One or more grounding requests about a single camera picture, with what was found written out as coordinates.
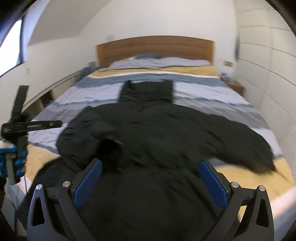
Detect black puffer jacket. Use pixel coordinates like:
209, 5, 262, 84
16, 80, 276, 240

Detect blue gloved left hand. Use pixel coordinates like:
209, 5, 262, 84
1, 141, 28, 178

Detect low white shelf unit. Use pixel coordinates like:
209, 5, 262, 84
22, 71, 79, 117

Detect window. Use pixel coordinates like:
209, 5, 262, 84
0, 16, 24, 76

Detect teal cloth beside bed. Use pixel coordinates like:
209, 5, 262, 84
75, 65, 99, 83

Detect wooden nightstand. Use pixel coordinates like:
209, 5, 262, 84
223, 80, 245, 96

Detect striped duvet cover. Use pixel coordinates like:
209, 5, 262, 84
4, 58, 296, 235

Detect items on nightstand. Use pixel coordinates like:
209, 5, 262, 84
220, 73, 231, 81

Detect grey-blue pillow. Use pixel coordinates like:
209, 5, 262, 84
134, 53, 159, 59

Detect white wardrobe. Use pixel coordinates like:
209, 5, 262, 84
234, 1, 295, 174

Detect wooden headboard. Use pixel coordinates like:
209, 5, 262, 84
96, 36, 214, 68

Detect wall switch plate right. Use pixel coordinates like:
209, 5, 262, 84
223, 61, 233, 67

